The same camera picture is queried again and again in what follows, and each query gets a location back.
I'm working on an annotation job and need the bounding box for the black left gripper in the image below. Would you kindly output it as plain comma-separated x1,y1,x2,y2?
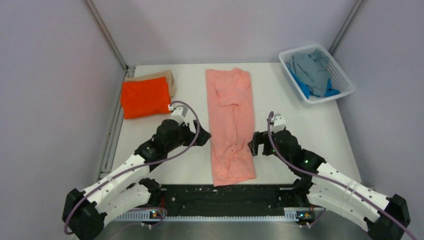
166,119,211,152

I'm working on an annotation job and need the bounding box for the pink t shirt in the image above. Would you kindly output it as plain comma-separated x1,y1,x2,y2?
205,68,257,187

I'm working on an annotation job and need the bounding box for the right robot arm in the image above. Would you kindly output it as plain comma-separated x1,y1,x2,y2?
248,129,411,240

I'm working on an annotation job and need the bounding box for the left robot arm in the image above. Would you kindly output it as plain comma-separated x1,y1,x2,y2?
62,119,212,240

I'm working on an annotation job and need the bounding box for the orange folded t shirt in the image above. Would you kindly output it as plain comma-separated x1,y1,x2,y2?
120,76,171,120

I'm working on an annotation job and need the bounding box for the beige folded t shirt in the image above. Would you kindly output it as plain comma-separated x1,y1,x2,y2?
124,69,176,98

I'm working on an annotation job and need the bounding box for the white plastic basket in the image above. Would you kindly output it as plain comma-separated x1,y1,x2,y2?
278,44,355,105

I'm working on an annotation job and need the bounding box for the blue t shirt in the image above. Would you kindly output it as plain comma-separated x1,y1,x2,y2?
287,66,341,99

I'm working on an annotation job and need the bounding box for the grey t shirt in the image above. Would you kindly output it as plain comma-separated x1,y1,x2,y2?
286,49,332,82

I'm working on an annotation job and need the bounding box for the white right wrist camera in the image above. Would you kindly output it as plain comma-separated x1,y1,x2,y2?
270,113,287,133

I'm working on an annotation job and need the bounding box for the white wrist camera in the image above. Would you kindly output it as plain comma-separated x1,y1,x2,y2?
168,104,189,126
270,113,287,133

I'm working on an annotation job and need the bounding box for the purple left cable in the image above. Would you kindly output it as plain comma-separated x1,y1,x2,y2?
63,100,201,236

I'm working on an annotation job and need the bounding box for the purple cable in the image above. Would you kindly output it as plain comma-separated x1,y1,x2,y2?
63,100,201,236
266,111,418,240

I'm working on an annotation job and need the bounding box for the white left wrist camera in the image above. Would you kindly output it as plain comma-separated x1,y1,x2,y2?
168,104,189,126

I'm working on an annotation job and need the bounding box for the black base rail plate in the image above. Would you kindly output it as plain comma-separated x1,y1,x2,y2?
129,183,327,218

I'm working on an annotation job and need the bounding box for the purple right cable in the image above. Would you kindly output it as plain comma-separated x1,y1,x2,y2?
266,111,418,240

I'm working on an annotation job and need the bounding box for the right aluminium frame post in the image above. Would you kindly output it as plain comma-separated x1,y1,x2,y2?
328,0,367,55

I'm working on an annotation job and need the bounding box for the aluminium frame post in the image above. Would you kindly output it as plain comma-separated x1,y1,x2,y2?
328,0,367,55
83,0,128,71

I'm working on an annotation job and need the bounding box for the left aluminium frame post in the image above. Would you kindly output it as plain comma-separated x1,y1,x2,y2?
83,0,128,71

